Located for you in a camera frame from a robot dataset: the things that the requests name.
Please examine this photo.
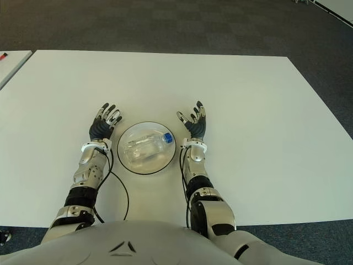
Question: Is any black wheeled stand base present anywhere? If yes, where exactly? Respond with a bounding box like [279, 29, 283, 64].
[0, 230, 12, 246]

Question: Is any white board edge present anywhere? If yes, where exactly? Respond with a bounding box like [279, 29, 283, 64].
[314, 0, 353, 27]

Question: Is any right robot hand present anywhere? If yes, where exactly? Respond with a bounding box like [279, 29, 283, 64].
[176, 100, 208, 140]

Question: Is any white plate black rim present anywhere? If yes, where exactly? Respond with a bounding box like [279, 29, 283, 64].
[117, 120, 178, 175]

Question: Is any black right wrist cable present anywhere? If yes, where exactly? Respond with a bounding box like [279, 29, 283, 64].
[179, 146, 194, 229]

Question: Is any clear water bottle blue cap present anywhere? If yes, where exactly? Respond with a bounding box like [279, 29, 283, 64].
[124, 131, 174, 163]

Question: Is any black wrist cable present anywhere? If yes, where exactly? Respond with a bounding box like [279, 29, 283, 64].
[92, 147, 130, 224]
[179, 146, 194, 229]

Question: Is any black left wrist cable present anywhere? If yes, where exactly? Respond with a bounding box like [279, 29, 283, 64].
[92, 147, 130, 224]

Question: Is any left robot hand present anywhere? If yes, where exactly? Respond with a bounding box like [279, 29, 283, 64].
[89, 103, 123, 141]

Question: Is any grey robot torso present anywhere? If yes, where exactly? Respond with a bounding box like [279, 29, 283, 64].
[0, 220, 243, 265]

